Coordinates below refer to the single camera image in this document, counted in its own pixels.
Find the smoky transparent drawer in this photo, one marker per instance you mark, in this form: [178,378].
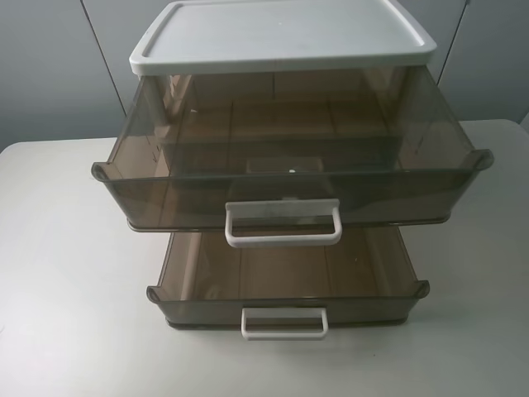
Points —
[297,292]
[435,166]
[284,155]

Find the white plastic drawer cabinet frame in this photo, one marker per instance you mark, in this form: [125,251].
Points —
[228,72]

